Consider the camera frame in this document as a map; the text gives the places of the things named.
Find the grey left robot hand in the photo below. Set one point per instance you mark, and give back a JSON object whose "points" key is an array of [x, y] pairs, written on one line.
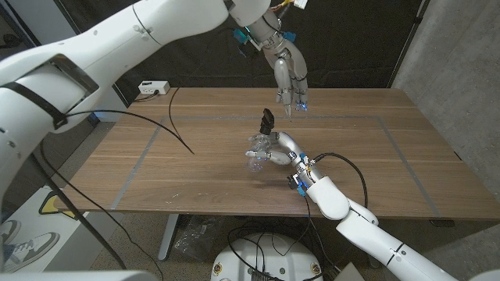
{"points": [[291, 66]]}

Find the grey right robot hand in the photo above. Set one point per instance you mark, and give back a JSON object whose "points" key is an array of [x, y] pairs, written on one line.
{"points": [[293, 150]]}

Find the clear plastic spray bottle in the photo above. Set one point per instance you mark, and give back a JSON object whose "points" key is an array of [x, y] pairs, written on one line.
{"points": [[259, 143]]}

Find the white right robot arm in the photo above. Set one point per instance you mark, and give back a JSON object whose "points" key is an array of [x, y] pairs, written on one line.
{"points": [[367, 234]]}

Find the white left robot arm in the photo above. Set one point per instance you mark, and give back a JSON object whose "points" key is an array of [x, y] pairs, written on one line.
{"points": [[117, 43]]}

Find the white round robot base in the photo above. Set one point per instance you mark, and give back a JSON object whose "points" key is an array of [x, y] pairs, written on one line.
{"points": [[269, 253]]}

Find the black backdrop stand pole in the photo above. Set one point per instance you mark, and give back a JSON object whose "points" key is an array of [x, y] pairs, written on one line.
{"points": [[408, 43]]}

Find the clear plastic bag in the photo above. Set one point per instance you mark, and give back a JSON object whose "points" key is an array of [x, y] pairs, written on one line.
{"points": [[197, 236]]}

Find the grey finned module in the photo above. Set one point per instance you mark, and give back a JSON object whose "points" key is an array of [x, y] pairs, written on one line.
{"points": [[260, 275]]}

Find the white box corner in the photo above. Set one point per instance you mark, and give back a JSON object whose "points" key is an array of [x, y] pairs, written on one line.
{"points": [[349, 273]]}

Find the white power strip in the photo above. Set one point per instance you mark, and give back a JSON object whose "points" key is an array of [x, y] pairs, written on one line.
{"points": [[154, 87]]}

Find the grey table leg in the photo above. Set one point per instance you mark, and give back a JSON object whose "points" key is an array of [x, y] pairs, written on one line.
{"points": [[168, 238]]}

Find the white robot chest edge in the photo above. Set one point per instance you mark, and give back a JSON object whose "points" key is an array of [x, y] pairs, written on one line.
{"points": [[78, 276]]}

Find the white mat with yellow logo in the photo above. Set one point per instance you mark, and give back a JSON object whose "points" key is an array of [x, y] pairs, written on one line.
{"points": [[27, 207]]}

